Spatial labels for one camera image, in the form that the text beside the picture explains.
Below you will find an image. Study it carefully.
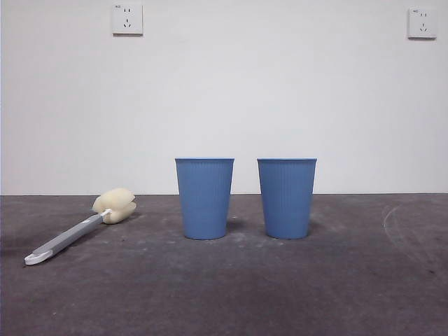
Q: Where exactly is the blue ribbed plastic cup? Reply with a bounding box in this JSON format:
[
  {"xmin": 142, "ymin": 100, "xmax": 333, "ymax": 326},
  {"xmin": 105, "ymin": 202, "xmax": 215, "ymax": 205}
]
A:
[
  {"xmin": 255, "ymin": 157, "xmax": 319, "ymax": 241},
  {"xmin": 174, "ymin": 157, "xmax": 236, "ymax": 241}
]

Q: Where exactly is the grey-handled sponge cup brush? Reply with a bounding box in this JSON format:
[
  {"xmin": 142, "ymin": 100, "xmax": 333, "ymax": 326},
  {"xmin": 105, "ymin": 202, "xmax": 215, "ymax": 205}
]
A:
[{"xmin": 24, "ymin": 187, "xmax": 138, "ymax": 266}]

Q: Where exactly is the white wall socket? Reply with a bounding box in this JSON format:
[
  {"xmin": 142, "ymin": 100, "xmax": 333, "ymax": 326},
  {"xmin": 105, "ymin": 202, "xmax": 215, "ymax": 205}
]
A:
[
  {"xmin": 407, "ymin": 8, "xmax": 438, "ymax": 40},
  {"xmin": 111, "ymin": 3, "xmax": 144, "ymax": 37}
]

